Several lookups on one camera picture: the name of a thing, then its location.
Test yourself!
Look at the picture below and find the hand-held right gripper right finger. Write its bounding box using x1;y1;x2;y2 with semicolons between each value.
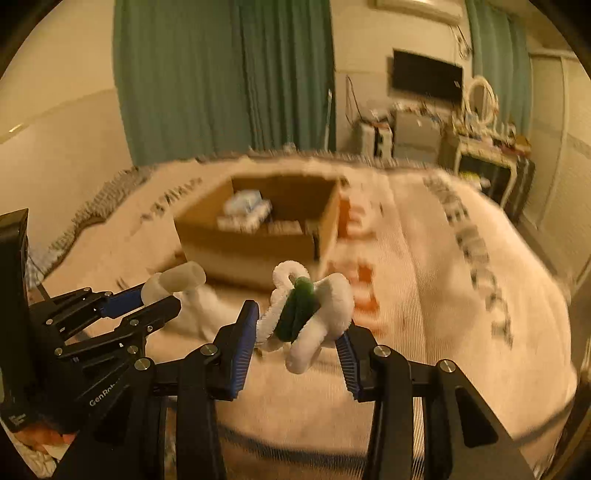
335;322;532;480

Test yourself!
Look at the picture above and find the black wall television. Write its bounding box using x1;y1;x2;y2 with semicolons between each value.
391;48;464;105

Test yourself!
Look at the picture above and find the wide green curtain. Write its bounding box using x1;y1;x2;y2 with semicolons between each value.
113;0;336;168

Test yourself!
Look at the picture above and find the narrow green curtain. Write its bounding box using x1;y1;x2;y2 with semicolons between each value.
465;0;530;126

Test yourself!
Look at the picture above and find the white air conditioner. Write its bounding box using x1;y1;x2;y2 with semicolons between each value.
374;0;463;22

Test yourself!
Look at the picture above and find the white dressing table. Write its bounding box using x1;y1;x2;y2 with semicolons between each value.
453;124;537;219

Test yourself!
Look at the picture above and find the printed beige blanket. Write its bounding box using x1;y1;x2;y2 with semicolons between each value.
41;154;579;472

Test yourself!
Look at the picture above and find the oval vanity mirror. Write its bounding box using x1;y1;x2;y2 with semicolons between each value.
465;76;500;126

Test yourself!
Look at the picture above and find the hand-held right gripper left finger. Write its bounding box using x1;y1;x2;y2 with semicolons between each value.
53;300;260;480

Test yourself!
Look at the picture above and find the small white appliance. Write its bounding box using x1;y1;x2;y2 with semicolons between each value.
353;122;394;158

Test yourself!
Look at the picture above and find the white and blue tissue pack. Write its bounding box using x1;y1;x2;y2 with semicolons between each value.
224;191;271;216

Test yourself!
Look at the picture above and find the cardboard box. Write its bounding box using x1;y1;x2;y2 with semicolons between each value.
174;173;345;292

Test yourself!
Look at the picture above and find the white packet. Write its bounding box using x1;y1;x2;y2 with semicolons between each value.
216;211;271;232

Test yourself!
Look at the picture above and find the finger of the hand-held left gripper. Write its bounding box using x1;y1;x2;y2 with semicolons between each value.
54;296;182;371
28;283;147;341

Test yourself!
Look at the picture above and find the grey patterned bed sheet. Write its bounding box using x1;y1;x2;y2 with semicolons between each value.
25;165;155;289

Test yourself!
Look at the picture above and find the white sliding wardrobe door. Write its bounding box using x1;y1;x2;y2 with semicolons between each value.
526;50;591;234

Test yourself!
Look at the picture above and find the grey cabinet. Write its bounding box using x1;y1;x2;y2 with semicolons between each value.
392;110;445;163

